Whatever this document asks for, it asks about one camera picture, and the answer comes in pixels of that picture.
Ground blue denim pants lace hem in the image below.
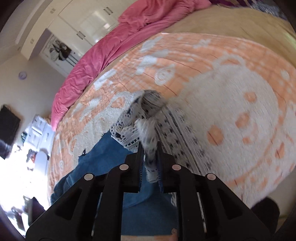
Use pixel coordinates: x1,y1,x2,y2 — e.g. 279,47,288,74
51,90,213,236

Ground white drawer cabinet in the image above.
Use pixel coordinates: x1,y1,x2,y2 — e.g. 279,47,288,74
23,115,55,152

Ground orange white bear blanket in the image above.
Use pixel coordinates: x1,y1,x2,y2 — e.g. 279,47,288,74
48,33,295,206

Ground hanging clothes by door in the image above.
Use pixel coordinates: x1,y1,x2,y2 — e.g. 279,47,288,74
49,40,72,61

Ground white glossy wardrobe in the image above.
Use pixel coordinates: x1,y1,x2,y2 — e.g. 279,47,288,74
21,0,133,76

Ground beige bed sheet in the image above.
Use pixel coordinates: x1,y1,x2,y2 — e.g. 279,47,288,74
164,6,296,65

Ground pink crumpled duvet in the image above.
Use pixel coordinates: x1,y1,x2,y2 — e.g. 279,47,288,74
51,0,211,131

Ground black bag on wall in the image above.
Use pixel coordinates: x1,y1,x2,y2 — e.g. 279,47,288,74
0,105,21,146

